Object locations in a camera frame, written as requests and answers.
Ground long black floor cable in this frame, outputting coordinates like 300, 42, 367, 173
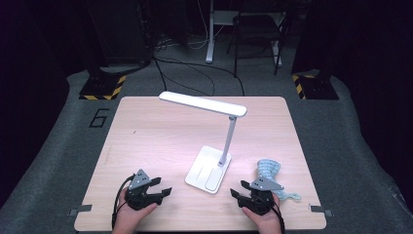
152, 57, 246, 98

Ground person's left hand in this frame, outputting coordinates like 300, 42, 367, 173
111, 188, 159, 234

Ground white cable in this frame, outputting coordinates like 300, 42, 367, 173
186, 0, 226, 51

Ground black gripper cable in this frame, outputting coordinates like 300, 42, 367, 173
111, 174, 136, 229
269, 194, 286, 234

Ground white desk lamp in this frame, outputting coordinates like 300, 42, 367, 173
158, 91, 247, 195

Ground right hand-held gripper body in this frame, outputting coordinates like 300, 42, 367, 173
238, 175, 284, 216

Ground grey metal table bracket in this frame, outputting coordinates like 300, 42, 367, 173
308, 203, 334, 217
67, 204, 94, 217

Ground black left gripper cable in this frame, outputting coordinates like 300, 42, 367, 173
111, 174, 136, 229

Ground person's right hand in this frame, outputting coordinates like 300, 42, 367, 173
242, 194, 284, 234

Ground light blue cloth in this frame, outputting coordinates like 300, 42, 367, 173
256, 158, 302, 202

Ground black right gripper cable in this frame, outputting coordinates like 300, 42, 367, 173
269, 194, 286, 234

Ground dark equipment cabinet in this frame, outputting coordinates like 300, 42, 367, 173
86, 0, 154, 67

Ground black stand base yellow stripes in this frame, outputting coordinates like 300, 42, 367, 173
78, 75, 127, 101
291, 73, 340, 100

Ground looped black floor cable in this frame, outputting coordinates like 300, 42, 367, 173
155, 59, 216, 98

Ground white table frame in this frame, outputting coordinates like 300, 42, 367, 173
205, 0, 287, 67

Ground black chair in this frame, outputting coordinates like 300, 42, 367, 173
226, 0, 290, 78

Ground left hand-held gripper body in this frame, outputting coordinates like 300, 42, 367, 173
125, 169, 164, 211

